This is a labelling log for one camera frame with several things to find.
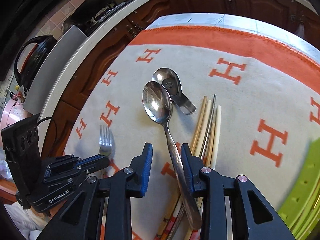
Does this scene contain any steel fork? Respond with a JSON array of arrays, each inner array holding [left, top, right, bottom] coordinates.
[[99, 125, 113, 157]]

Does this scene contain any cream chopstick red striped end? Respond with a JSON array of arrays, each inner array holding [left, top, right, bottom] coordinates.
[[184, 105, 222, 240]]

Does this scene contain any large steel spoon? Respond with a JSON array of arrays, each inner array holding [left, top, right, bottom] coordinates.
[[142, 81, 202, 230]]

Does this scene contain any short steel soup spoon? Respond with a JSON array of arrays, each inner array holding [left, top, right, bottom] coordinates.
[[151, 68, 196, 115]]

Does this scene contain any lime green plastic tray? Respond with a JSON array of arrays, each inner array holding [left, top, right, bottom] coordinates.
[[278, 139, 319, 239]]

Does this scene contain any black rice cooker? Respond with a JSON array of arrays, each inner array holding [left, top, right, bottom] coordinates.
[[14, 35, 57, 90]]

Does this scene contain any orange beige H-pattern cloth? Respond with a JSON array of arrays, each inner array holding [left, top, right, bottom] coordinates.
[[65, 26, 319, 239]]

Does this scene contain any black stove range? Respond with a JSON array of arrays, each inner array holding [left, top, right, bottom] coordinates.
[[62, 0, 133, 36]]

